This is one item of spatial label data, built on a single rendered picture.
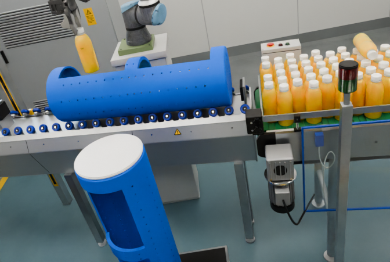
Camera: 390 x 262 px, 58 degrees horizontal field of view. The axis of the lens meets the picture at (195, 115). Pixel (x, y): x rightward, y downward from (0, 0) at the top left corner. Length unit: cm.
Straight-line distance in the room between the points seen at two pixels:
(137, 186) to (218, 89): 54
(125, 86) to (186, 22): 292
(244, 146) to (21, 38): 236
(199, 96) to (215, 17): 298
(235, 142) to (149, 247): 62
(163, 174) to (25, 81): 178
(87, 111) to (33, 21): 175
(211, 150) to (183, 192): 84
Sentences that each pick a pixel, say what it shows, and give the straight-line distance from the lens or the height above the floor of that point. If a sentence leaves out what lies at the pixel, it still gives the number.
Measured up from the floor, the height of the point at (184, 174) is 24.
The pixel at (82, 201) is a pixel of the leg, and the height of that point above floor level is 42.
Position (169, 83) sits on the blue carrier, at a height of 115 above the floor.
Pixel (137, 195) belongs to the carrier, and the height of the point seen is 90.
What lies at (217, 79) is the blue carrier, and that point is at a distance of 154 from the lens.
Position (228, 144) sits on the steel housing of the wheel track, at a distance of 174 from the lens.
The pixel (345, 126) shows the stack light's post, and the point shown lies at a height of 101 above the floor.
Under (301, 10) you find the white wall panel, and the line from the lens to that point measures 471.
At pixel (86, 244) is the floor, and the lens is 262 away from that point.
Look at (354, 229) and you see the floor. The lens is 239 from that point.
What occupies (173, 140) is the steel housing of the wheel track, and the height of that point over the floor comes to 84.
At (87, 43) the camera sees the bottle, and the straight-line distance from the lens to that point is 157.
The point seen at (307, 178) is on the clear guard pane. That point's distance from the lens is 169.
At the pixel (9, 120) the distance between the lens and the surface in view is 225.
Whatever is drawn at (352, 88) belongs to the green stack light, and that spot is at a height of 118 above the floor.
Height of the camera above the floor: 182
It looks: 31 degrees down
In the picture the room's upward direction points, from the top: 12 degrees counter-clockwise
